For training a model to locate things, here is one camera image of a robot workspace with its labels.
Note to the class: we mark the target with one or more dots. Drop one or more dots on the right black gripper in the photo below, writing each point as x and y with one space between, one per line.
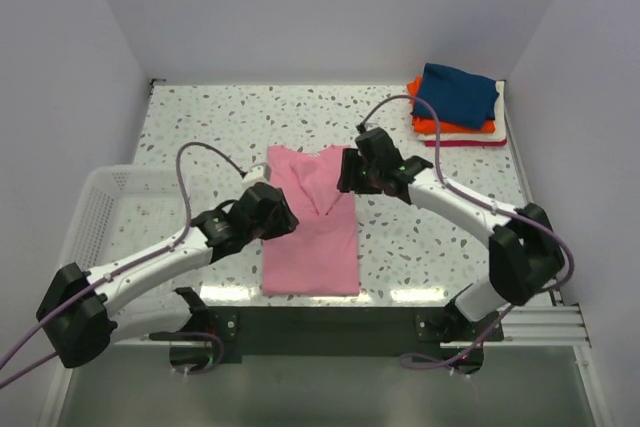
348 181

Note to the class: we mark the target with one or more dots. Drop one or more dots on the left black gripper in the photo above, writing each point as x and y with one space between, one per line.
286 221

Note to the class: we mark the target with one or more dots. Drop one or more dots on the pink t shirt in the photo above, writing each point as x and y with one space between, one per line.
320 257

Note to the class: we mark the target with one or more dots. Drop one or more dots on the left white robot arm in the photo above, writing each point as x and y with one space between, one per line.
82 311

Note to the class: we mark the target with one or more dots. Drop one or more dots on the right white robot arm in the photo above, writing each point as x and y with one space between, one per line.
524 252

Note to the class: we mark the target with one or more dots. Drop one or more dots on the folded orange t shirt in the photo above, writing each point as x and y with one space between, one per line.
428 127

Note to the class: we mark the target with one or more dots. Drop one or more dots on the folded red t shirt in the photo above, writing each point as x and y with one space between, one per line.
466 143

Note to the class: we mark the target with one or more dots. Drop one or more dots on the folded blue t shirt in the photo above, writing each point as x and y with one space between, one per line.
457 97

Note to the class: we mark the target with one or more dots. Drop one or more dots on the folded white t shirt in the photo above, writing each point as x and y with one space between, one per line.
500 122

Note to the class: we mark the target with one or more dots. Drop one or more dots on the white plastic laundry basket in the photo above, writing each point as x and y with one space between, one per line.
124 213

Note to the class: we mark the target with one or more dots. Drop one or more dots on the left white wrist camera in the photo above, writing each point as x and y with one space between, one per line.
257 173

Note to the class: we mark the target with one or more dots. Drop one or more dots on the aluminium frame rail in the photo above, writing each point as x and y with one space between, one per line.
551 326

